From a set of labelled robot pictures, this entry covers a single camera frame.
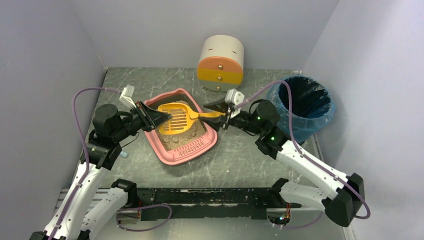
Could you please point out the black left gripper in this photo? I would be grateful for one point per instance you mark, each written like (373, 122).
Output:
(144, 117)

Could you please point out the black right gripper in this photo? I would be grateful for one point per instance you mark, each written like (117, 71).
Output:
(227, 115)

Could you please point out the yellow litter scoop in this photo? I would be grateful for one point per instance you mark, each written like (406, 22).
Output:
(182, 117)

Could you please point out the pink cat litter box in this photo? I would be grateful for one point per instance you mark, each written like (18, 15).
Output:
(170, 152)

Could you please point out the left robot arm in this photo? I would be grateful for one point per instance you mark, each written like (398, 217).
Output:
(74, 220)

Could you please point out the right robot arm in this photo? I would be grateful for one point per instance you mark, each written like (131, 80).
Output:
(339, 195)

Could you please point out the beige cat litter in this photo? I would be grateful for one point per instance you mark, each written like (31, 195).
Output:
(174, 141)

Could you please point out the small light blue object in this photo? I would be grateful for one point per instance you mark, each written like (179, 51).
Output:
(123, 154)

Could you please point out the round pastel drawer cabinet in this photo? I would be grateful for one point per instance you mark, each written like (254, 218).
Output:
(221, 63)

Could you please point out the black bin with blue bag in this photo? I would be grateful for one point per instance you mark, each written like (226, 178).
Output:
(312, 106)

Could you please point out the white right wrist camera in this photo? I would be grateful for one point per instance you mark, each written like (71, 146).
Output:
(233, 98)

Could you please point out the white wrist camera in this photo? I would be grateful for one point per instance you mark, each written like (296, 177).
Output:
(233, 98)
(126, 96)

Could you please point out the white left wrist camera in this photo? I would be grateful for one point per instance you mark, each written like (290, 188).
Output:
(126, 96)

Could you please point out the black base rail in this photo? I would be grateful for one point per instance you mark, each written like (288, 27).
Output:
(197, 203)

